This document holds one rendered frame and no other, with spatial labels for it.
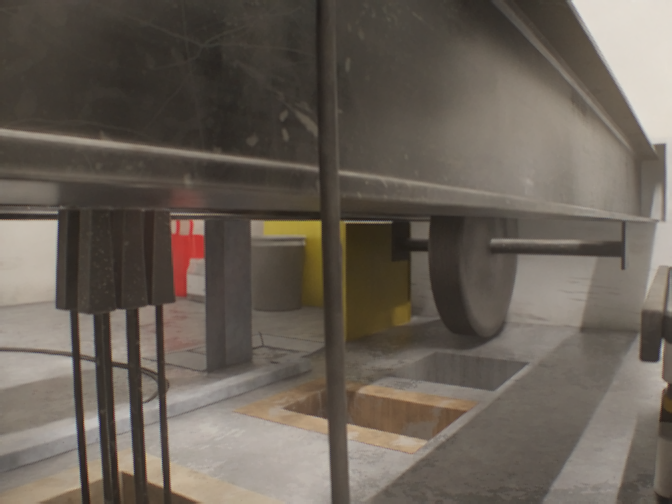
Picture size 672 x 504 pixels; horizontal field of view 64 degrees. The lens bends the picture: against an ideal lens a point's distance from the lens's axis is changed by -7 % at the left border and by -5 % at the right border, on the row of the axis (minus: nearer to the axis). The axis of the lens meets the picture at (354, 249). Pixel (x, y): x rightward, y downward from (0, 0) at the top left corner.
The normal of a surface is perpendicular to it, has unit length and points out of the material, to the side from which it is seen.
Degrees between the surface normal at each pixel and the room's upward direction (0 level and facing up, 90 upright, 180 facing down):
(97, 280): 90
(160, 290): 90
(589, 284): 90
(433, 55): 90
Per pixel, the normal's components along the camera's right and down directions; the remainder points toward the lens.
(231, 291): 0.77, 0.03
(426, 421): -0.53, 0.04
